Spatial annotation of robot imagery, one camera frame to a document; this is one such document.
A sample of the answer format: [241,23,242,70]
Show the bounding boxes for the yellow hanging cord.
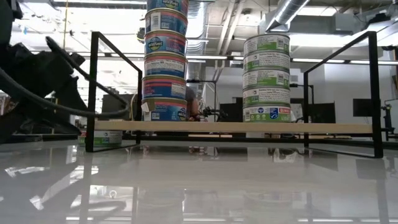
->
[63,0,69,50]

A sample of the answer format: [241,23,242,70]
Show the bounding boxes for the black equipment stand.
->
[381,98,398,141]

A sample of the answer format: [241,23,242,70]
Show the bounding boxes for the ceiling light rail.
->
[74,51,398,66]

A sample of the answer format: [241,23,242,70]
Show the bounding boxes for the black ceiling dome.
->
[136,27,146,45]

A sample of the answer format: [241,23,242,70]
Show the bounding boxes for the person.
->
[290,104,304,123]
[185,86,200,122]

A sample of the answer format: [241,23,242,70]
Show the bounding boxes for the wooden shelf with black frame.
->
[85,30,384,159]

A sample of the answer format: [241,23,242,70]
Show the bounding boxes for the black station frame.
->
[289,83,315,122]
[186,78,218,122]

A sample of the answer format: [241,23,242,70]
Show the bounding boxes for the ribbed silver air duct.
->
[186,0,208,82]

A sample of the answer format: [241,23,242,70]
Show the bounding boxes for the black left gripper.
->
[0,42,90,144]

